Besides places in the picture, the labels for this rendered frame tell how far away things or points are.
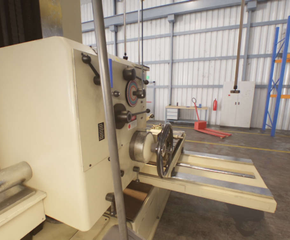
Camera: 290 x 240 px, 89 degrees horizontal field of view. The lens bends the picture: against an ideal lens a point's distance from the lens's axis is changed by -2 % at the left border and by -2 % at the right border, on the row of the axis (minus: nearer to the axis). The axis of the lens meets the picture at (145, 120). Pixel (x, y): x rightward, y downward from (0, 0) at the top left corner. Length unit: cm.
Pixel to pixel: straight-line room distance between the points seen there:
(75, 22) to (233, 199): 221
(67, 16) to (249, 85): 727
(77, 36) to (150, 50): 762
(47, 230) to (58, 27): 162
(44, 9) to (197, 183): 204
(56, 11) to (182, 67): 742
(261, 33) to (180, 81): 393
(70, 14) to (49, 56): 99
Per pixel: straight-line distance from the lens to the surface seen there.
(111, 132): 33
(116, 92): 74
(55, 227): 168
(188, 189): 186
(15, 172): 96
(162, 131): 93
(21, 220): 100
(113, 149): 34
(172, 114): 770
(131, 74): 90
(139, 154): 103
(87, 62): 65
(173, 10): 893
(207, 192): 184
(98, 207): 91
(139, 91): 96
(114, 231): 56
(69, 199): 85
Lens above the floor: 170
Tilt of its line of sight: 11 degrees down
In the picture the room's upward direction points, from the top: straight up
